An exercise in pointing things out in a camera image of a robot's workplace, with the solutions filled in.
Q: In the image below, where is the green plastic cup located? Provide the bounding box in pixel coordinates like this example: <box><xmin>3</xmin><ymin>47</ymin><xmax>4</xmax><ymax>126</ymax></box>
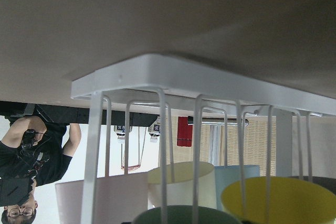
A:
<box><xmin>132</xmin><ymin>205</ymin><xmax>241</xmax><ymax>224</ymax></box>

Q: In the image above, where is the cream plastic cup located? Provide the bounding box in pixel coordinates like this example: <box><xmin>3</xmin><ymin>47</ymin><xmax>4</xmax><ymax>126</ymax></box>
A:
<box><xmin>148</xmin><ymin>162</ymin><xmax>217</xmax><ymax>209</ymax></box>

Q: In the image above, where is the light blue plastic cup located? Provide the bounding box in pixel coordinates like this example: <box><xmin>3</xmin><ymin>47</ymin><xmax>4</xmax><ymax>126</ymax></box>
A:
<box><xmin>214</xmin><ymin>165</ymin><xmax>260</xmax><ymax>210</ymax></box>

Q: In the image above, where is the pink plastic cup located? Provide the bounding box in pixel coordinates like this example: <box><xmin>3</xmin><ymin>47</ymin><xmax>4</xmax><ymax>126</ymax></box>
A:
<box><xmin>55</xmin><ymin>172</ymin><xmax>148</xmax><ymax>223</ymax></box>

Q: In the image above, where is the yellow plastic cup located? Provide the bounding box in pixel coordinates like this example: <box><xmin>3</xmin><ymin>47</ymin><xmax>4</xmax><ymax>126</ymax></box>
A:
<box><xmin>221</xmin><ymin>177</ymin><xmax>335</xmax><ymax>223</ymax></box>

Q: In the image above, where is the person in black shirt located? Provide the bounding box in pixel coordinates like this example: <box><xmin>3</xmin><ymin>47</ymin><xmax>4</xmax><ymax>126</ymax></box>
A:
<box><xmin>1</xmin><ymin>116</ymin><xmax>81</xmax><ymax>223</ymax></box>

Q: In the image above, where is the white wire cup rack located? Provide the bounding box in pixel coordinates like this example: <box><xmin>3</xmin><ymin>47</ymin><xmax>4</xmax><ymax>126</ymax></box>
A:
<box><xmin>70</xmin><ymin>52</ymin><xmax>336</xmax><ymax>224</ymax></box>

